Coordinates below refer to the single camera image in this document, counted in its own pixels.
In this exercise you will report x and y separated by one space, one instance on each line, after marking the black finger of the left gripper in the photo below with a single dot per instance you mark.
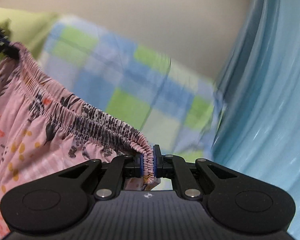
6 48

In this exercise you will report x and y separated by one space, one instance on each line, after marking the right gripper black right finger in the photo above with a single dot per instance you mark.
190 180

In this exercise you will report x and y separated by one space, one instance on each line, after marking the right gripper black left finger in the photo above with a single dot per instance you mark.
102 180

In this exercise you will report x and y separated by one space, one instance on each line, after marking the pink animal print shorts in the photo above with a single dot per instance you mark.
44 128

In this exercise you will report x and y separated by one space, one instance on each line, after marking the light blue curtain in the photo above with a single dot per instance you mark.
259 134

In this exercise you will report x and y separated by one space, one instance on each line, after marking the checkered blue green bed sheet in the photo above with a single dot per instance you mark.
173 106

